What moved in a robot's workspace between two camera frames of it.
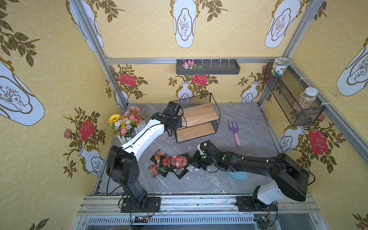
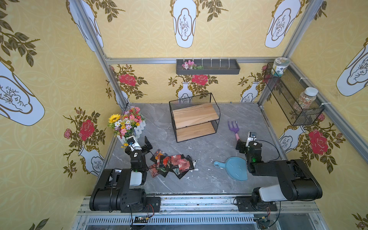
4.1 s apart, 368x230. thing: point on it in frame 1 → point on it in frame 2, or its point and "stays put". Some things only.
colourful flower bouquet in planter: x=125 y=125 stays put
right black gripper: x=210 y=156 → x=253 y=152
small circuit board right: x=263 y=223 stays put
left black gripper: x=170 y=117 → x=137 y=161
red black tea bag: x=153 y=170 stays put
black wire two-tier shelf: x=200 y=116 stays put
